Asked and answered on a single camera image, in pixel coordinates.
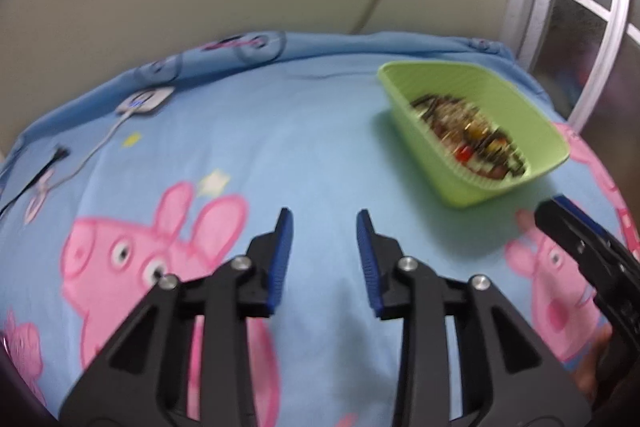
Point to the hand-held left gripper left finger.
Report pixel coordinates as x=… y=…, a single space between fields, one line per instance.
x=280 y=257

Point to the small colourful items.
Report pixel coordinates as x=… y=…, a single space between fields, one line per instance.
x=500 y=149

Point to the person's right hand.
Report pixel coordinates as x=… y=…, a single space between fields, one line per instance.
x=592 y=367

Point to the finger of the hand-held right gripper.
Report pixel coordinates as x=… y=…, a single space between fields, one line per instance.
x=570 y=227

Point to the blue cartoon pig bed sheet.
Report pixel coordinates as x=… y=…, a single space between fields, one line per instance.
x=310 y=132

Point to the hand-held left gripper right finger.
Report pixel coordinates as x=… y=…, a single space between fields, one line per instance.
x=367 y=257

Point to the green plastic basket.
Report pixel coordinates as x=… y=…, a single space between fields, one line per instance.
x=430 y=167

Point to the white window frame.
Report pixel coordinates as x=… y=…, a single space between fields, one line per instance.
x=615 y=32

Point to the white square controller device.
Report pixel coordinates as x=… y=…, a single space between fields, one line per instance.
x=145 y=102

